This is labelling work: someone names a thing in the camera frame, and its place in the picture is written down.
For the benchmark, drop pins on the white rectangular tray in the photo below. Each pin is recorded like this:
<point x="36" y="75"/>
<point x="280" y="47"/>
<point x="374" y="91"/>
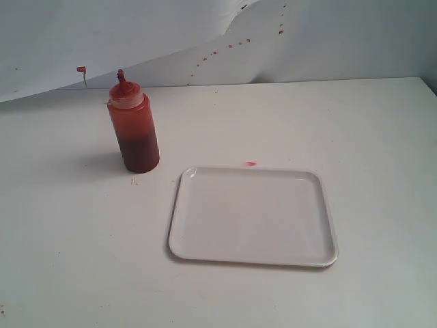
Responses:
<point x="275" y="217"/>

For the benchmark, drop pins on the red ketchup squeeze bottle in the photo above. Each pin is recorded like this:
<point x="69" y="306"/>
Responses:
<point x="131" y="115"/>

